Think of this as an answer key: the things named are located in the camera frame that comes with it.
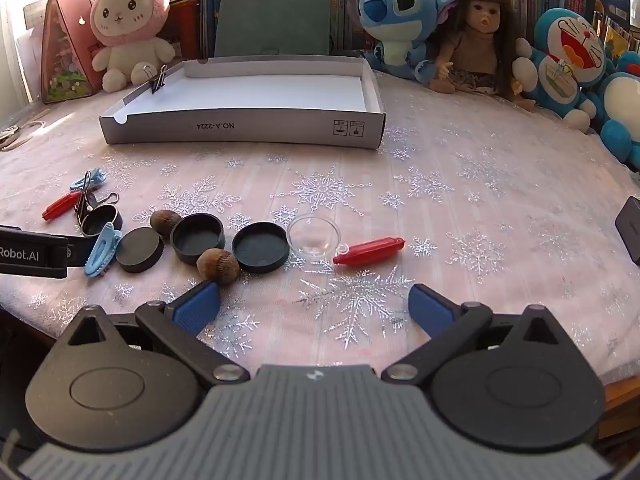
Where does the green notebook case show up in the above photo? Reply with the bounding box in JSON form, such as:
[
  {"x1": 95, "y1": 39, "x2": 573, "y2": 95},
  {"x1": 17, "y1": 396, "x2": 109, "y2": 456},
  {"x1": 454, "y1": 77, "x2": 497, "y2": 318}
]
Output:
[{"x1": 214, "y1": 0, "x2": 333, "y2": 58}]

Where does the brown nut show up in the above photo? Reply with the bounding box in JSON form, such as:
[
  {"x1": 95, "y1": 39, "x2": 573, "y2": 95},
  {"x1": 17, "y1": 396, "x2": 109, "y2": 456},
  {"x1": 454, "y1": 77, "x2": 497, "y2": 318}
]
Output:
[
  {"x1": 150, "y1": 209, "x2": 183, "y2": 237},
  {"x1": 196, "y1": 248, "x2": 241, "y2": 286}
]

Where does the blue alien plush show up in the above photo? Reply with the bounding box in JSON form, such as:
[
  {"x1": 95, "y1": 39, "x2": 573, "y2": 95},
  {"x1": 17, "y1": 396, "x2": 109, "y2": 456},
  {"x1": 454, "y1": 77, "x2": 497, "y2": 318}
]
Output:
[{"x1": 345, "y1": 0, "x2": 461, "y2": 81}]

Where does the clear plastic dome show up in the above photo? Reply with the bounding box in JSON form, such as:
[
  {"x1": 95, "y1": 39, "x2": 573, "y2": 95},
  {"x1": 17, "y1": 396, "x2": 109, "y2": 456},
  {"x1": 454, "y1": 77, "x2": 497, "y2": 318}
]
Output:
[{"x1": 286, "y1": 214, "x2": 350, "y2": 262}]

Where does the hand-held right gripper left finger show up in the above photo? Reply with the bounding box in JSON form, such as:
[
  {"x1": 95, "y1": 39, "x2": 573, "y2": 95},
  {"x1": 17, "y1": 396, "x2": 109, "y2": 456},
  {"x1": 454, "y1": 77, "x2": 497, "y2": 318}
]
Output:
[{"x1": 54, "y1": 280, "x2": 251, "y2": 389}]

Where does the white cardboard box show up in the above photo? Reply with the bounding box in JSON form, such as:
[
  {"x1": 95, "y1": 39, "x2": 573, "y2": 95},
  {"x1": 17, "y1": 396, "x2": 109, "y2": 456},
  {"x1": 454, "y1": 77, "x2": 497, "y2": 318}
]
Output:
[{"x1": 98, "y1": 56, "x2": 387, "y2": 150}]

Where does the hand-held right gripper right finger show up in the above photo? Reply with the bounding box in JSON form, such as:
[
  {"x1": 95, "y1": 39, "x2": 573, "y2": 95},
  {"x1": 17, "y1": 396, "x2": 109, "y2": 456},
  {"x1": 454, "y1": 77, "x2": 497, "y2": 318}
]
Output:
[{"x1": 381, "y1": 284, "x2": 577, "y2": 387}]

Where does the brown-haired doll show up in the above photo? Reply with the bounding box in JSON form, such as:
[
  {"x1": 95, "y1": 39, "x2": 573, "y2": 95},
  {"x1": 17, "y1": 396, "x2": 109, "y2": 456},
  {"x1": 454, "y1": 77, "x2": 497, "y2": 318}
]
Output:
[{"x1": 430, "y1": 0, "x2": 538, "y2": 113}]

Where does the blue hair clip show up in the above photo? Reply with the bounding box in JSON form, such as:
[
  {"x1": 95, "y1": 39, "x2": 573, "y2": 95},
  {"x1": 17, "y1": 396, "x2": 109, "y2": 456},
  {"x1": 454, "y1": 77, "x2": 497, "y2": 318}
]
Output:
[
  {"x1": 84, "y1": 222, "x2": 123, "y2": 277},
  {"x1": 69, "y1": 168, "x2": 107, "y2": 191}
]

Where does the black metal-rimmed round cup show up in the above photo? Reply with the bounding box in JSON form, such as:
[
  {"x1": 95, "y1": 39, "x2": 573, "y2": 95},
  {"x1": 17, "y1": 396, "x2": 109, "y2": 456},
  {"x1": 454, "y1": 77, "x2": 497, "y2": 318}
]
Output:
[{"x1": 80, "y1": 204, "x2": 124, "y2": 238}]

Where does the blue robot cat plush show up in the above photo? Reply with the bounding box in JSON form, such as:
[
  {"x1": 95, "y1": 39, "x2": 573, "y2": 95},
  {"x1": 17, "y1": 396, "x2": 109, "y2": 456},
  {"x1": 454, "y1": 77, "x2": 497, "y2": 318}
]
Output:
[
  {"x1": 510, "y1": 7, "x2": 608, "y2": 133},
  {"x1": 597, "y1": 52, "x2": 640, "y2": 166}
]

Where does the black binder clip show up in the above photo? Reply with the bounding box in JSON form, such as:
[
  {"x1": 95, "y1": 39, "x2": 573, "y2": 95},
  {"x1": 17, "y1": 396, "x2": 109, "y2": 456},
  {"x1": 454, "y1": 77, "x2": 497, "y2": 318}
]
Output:
[
  {"x1": 144, "y1": 64, "x2": 168, "y2": 95},
  {"x1": 73, "y1": 187, "x2": 121, "y2": 226}
]

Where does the black round cap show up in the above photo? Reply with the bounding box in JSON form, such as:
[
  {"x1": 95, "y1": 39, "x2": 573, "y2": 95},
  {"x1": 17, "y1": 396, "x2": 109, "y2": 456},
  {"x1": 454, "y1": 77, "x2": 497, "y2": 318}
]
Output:
[
  {"x1": 170, "y1": 213, "x2": 227, "y2": 266},
  {"x1": 231, "y1": 222, "x2": 291, "y2": 274}
]

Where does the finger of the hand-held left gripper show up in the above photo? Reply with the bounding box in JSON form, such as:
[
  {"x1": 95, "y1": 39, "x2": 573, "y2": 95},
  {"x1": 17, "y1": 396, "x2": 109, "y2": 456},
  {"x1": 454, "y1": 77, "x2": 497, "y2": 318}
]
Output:
[{"x1": 66, "y1": 240, "x2": 94, "y2": 268}]

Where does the red plastic crate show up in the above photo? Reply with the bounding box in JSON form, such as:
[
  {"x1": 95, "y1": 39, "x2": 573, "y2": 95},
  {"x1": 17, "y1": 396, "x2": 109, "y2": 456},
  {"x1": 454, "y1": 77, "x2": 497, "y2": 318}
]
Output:
[{"x1": 160, "y1": 0, "x2": 206, "y2": 58}]

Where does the black device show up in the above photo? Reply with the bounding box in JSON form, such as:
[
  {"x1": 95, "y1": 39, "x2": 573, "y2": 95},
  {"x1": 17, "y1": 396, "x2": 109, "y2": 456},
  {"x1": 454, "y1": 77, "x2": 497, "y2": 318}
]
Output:
[{"x1": 615, "y1": 196, "x2": 640, "y2": 267}]

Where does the pink bunny plush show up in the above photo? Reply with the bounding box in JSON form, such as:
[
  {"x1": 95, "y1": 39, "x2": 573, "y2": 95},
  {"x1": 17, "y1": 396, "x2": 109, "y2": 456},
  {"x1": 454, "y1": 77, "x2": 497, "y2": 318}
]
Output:
[{"x1": 90, "y1": 0, "x2": 177, "y2": 93}]

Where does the red plastic clip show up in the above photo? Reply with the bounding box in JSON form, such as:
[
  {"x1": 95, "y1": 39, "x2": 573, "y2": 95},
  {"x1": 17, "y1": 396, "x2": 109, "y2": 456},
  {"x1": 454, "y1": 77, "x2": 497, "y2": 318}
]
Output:
[
  {"x1": 42, "y1": 191, "x2": 83, "y2": 221},
  {"x1": 332, "y1": 236, "x2": 406, "y2": 265}
]

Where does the pink house-shaped bag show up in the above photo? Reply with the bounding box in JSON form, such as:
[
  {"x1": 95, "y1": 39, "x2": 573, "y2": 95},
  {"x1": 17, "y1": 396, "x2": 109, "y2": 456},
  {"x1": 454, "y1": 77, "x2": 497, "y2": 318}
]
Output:
[{"x1": 40, "y1": 0, "x2": 108, "y2": 106}]

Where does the black solid disc cap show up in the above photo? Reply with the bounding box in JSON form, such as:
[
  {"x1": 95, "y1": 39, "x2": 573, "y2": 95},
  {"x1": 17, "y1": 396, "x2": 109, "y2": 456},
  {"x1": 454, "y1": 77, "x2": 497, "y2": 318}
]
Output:
[{"x1": 115, "y1": 227, "x2": 165, "y2": 274}]

